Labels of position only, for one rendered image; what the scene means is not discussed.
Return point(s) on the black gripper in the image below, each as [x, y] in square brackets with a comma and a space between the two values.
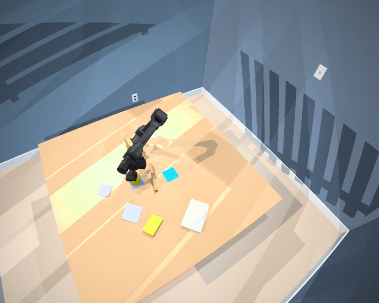
[132, 174]

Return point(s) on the yellow block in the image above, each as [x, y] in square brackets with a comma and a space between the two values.
[152, 225]

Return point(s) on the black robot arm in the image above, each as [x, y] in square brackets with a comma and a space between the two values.
[134, 153]

